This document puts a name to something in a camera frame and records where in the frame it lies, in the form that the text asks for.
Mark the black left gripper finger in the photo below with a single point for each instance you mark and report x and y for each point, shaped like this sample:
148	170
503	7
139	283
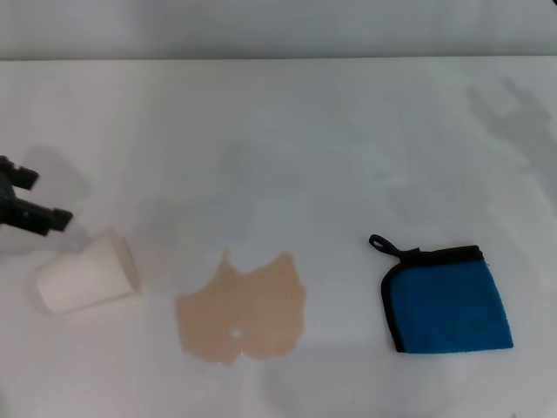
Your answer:
39	217
22	176

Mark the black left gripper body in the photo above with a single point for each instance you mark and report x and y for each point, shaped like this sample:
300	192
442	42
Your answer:
4	204

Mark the white paper cup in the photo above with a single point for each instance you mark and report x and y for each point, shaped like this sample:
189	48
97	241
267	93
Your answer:
82	276

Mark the blue rag with black trim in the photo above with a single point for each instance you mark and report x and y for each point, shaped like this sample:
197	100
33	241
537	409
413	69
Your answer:
448	305

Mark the brown liquid stain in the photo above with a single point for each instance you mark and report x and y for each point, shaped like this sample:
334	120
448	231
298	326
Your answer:
243	309

